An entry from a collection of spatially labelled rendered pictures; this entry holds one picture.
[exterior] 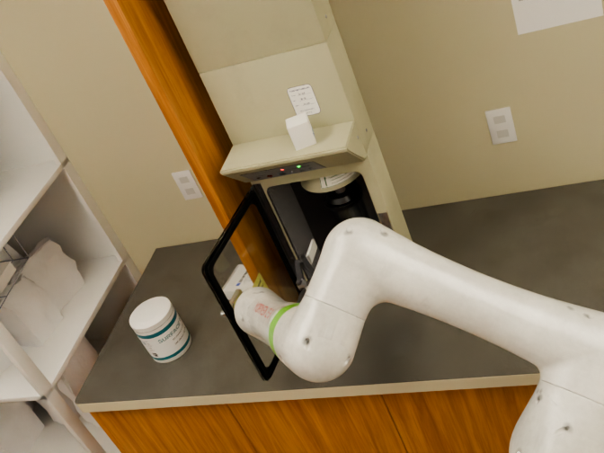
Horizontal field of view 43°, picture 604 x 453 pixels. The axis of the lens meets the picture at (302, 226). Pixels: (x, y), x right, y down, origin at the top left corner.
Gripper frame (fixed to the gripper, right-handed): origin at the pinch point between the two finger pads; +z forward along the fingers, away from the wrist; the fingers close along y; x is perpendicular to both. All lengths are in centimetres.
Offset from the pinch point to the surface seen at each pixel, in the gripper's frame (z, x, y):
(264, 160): -7.3, -32.6, 4.7
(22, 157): 44, -22, 117
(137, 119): 45, -26, 68
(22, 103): 40, -42, 101
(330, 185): 5.1, -14.8, -2.9
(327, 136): -1.8, -32.6, -9.8
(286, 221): 5.3, -5.7, 12.9
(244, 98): 2.8, -44.1, 8.3
